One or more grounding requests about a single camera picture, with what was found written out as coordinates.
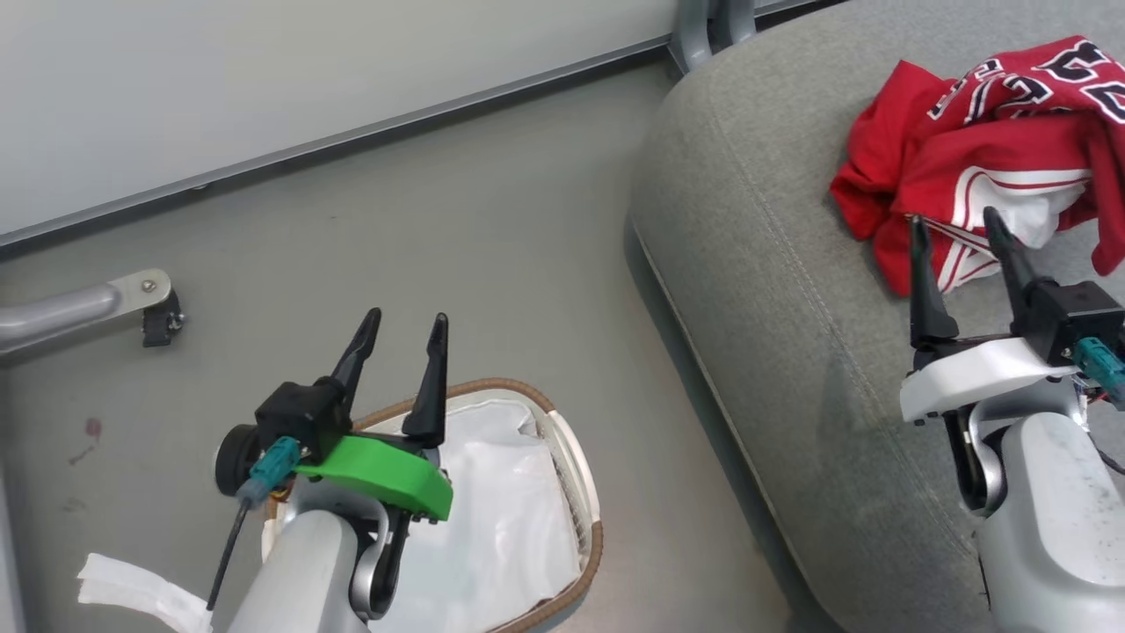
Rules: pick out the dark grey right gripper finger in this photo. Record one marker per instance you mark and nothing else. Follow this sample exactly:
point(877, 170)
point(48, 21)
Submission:
point(930, 299)
point(1011, 259)

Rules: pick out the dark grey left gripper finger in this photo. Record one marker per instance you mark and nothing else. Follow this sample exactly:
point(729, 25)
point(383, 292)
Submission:
point(359, 356)
point(431, 396)

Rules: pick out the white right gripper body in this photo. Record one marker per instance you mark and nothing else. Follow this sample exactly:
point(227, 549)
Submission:
point(976, 374)

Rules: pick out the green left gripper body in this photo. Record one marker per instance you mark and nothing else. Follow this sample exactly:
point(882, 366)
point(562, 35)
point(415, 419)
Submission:
point(387, 475)

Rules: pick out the red and white jersey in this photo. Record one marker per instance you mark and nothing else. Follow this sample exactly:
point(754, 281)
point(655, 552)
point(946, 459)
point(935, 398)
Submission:
point(949, 158)

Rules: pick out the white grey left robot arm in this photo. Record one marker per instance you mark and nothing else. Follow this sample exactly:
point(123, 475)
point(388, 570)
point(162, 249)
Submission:
point(299, 571)

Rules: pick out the grey fabric sofa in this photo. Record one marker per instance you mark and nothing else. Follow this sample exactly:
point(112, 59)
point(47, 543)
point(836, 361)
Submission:
point(773, 264)

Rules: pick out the black caster wheel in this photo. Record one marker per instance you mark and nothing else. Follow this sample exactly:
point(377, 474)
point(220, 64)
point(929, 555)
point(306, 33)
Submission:
point(161, 325)

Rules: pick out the wicker laundry basket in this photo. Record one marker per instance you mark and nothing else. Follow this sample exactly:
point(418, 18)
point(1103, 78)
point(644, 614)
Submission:
point(596, 549)

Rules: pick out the white fabric strip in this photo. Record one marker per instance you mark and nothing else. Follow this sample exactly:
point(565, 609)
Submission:
point(141, 593)

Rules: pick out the grey metal partition foot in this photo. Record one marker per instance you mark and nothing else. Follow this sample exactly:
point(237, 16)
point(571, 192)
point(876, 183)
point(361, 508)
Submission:
point(79, 308)

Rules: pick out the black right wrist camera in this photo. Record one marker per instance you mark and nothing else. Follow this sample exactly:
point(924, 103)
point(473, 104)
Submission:
point(1077, 312)

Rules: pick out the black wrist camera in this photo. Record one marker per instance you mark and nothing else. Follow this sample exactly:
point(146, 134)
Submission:
point(294, 413)
point(1077, 312)

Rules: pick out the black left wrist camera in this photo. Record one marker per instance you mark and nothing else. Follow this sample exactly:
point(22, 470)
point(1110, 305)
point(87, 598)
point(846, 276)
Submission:
point(294, 413)

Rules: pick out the aluminium partition base rail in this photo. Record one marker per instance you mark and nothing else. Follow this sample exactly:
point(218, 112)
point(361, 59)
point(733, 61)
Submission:
point(352, 139)

